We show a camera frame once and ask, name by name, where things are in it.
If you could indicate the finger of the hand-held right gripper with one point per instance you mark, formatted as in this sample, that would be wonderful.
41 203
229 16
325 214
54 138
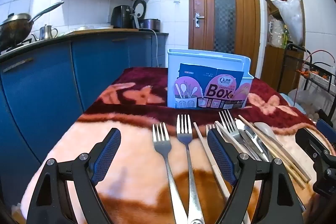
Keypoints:
311 142
326 127

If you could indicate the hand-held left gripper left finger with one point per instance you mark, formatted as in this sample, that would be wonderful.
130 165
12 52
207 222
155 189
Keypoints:
109 153

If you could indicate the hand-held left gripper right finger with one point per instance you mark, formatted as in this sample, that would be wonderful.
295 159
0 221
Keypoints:
220 155

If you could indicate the steel table knife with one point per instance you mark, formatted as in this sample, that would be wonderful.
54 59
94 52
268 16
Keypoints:
242 130
253 138

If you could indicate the wooden chopstick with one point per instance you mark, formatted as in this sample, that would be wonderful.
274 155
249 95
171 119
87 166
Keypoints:
265 141
278 161

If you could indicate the white spoon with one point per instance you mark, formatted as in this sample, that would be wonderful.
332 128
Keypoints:
265 129

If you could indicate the white utensil holder box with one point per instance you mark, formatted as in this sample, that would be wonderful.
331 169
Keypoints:
194 58

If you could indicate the maroon and pink floral blanket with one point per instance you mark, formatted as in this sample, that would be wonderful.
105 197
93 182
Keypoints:
131 155

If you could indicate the wooden corner shelf cabinet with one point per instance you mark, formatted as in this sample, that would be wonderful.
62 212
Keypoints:
273 69

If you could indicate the blue kitchen counter cabinet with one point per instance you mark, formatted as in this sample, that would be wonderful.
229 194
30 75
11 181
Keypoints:
52 77

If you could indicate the green bottle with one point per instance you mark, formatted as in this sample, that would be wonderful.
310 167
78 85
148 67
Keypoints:
285 37

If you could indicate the white plastic jug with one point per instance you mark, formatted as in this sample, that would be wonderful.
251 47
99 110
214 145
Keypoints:
275 33

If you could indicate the white plastic bag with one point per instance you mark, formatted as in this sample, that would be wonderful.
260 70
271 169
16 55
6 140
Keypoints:
291 19

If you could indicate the rice cooker with open lid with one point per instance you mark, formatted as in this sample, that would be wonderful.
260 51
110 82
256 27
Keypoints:
151 24

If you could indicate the steel kettle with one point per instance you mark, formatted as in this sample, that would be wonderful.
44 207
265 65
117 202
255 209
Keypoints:
46 32

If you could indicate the black air fryer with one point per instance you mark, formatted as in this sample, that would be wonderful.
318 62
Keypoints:
121 16

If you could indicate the wooden door with glass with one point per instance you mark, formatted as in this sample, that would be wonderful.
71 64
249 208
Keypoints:
202 3

